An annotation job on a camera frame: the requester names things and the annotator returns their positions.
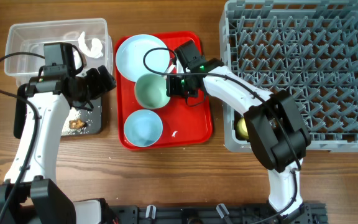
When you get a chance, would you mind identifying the white rice pile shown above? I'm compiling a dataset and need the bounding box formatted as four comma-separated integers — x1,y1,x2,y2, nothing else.
62,108,101,136

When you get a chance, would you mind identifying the green bowl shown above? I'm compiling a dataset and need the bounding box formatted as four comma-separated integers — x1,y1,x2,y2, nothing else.
134,74,170,110

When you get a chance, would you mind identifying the brown food scrap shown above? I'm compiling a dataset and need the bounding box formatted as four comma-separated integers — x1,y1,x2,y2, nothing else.
68,119,87,130

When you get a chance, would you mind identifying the white tissue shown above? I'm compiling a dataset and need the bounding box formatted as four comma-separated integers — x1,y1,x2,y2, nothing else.
77,30,104,59

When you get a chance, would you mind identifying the small light blue bowl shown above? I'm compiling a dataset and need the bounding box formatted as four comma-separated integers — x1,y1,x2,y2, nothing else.
124,110,163,147

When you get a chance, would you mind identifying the yellow plastic cup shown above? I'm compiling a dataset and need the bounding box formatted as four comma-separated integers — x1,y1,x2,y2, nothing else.
236,118,249,140

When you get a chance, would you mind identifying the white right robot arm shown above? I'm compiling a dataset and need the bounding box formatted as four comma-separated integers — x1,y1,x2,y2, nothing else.
167,40,311,222

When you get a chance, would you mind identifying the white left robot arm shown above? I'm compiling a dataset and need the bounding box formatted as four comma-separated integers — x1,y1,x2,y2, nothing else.
0,42,119,223

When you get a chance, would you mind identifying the grey dishwasher rack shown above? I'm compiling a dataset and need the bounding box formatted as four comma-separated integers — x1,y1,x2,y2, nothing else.
219,1,358,152

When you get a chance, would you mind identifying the white plastic spoon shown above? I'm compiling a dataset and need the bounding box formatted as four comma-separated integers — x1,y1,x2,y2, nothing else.
165,64,177,73

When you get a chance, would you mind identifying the black tray bin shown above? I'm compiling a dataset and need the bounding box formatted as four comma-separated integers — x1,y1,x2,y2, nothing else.
13,98,102,139

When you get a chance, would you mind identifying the red plastic tray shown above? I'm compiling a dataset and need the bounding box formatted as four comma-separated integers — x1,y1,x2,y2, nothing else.
114,32,213,150

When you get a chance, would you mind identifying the light blue plate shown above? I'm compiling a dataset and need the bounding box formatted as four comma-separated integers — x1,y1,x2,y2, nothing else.
116,34,170,82

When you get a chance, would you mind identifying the clear plastic bin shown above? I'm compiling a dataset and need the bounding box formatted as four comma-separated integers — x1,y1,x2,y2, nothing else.
4,18,113,86

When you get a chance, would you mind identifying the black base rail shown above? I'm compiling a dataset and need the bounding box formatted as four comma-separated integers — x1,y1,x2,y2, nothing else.
111,202,328,224

